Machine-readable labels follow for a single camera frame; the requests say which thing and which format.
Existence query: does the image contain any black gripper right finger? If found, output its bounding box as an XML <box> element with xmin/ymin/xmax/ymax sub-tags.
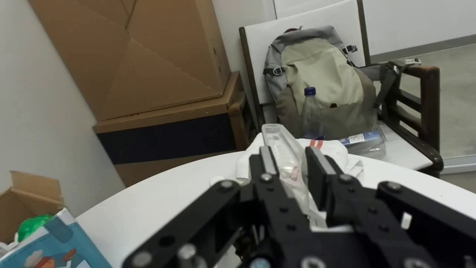
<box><xmin>304</xmin><ymin>146</ymin><xmax>476</xmax><ymax>268</ymax></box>

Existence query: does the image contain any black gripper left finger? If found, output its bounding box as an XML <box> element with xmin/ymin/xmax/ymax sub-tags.
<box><xmin>121</xmin><ymin>144</ymin><xmax>320</xmax><ymax>268</ymax></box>

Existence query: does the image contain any clear plastic measuring jar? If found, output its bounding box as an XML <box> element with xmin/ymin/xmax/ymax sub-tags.
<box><xmin>261</xmin><ymin>122</ymin><xmax>310</xmax><ymax>201</ymax></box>

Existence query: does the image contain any white towel with red stripes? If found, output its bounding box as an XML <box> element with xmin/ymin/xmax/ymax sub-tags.
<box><xmin>237</xmin><ymin>134</ymin><xmax>368</xmax><ymax>231</ymax></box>

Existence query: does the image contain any clear plastic packet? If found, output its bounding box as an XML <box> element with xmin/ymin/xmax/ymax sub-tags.
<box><xmin>341</xmin><ymin>129</ymin><xmax>387</xmax><ymax>152</ymax></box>

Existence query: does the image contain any grey and beige backpack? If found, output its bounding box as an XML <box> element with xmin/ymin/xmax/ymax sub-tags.
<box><xmin>262</xmin><ymin>25</ymin><xmax>405</xmax><ymax>141</ymax></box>

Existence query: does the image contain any green ball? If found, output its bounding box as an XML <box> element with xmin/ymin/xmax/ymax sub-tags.
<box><xmin>17</xmin><ymin>213</ymin><xmax>54</xmax><ymax>242</ymax></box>

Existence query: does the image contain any large flattened cardboard box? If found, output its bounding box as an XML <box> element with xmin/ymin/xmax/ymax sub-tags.
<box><xmin>29</xmin><ymin>0</ymin><xmax>234</xmax><ymax>122</ymax></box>

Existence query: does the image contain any small open cardboard box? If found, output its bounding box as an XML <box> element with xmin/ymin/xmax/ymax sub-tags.
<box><xmin>0</xmin><ymin>170</ymin><xmax>67</xmax><ymax>244</ymax></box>

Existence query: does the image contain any grey metal partition frame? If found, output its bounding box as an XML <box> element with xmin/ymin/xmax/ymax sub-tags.
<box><xmin>354</xmin><ymin>0</ymin><xmax>375</xmax><ymax>65</ymax></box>

